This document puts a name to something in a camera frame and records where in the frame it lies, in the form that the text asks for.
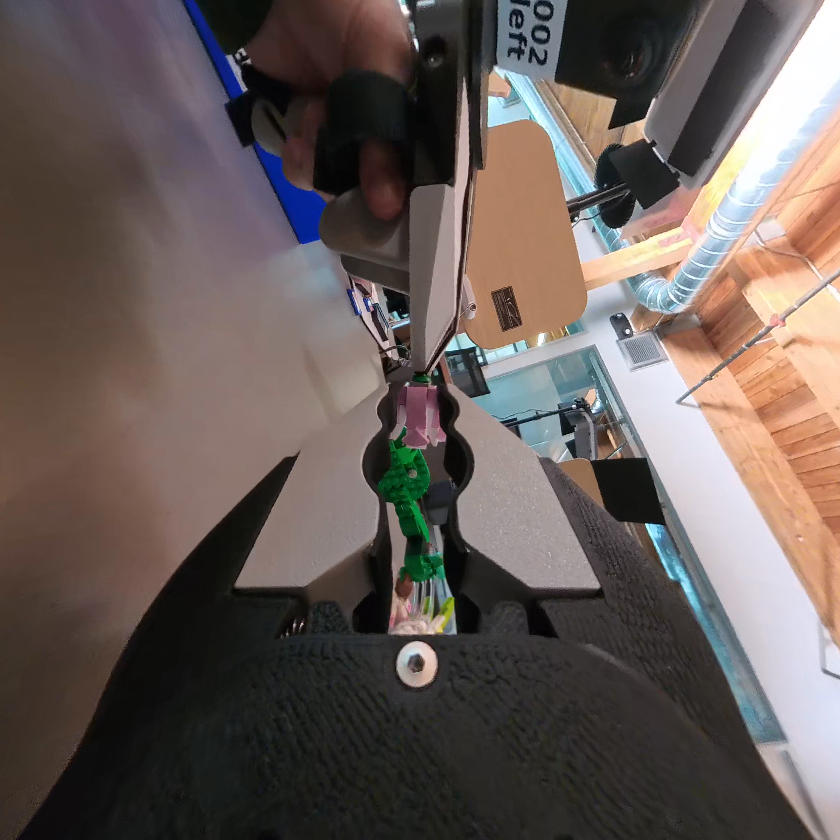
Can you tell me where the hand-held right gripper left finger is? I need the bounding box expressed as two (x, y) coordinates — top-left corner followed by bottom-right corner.
(233, 385), (395, 634)

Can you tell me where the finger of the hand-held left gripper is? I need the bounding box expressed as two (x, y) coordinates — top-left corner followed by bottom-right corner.
(427, 82), (491, 376)
(319, 184), (462, 375)

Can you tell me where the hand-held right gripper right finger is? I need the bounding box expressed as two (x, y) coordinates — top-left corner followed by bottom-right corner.
(441, 385), (602, 634)

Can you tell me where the green lego plant model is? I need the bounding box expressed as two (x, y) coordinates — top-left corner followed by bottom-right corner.
(377, 384), (450, 595)

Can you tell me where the person's left hand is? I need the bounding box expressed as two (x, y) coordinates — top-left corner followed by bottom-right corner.
(246, 0), (417, 222)

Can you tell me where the wooden hanging board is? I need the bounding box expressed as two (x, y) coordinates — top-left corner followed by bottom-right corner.
(462, 120), (588, 350)
(558, 458), (605, 506)

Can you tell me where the black hanging panel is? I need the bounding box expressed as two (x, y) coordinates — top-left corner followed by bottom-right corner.
(589, 458), (667, 526)

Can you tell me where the blue storage bin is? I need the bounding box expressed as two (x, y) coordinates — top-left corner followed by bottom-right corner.
(182, 0), (329, 245)

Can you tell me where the grey studio light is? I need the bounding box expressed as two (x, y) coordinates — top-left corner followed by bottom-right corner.
(646, 0), (824, 191)

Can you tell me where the black stand mount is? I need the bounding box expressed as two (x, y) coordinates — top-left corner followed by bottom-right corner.
(566, 141), (680, 227)

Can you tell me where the white wall vent grille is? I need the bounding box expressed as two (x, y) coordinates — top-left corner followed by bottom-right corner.
(617, 331), (670, 371)

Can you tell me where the silver elbow ventilation duct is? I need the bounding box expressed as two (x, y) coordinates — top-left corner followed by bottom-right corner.
(626, 92), (840, 316)

